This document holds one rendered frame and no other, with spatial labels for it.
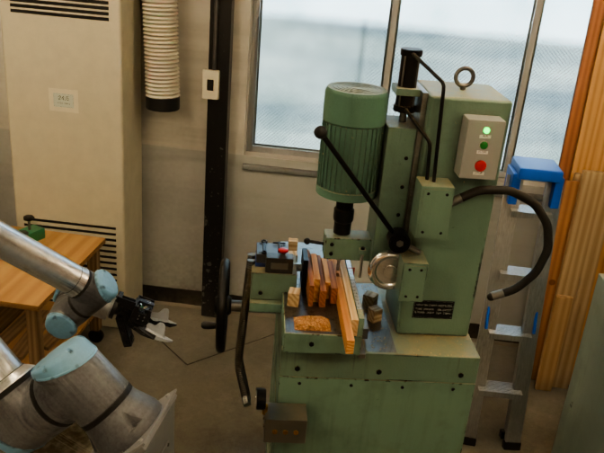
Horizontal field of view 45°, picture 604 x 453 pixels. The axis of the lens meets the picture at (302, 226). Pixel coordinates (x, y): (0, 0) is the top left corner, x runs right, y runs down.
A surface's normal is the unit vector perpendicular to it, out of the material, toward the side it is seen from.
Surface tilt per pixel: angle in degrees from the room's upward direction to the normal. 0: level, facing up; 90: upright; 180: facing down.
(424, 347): 0
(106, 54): 90
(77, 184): 90
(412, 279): 90
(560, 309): 88
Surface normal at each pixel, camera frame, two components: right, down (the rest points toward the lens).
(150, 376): 0.08, -0.92
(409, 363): 0.04, 0.39
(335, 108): -0.62, 0.25
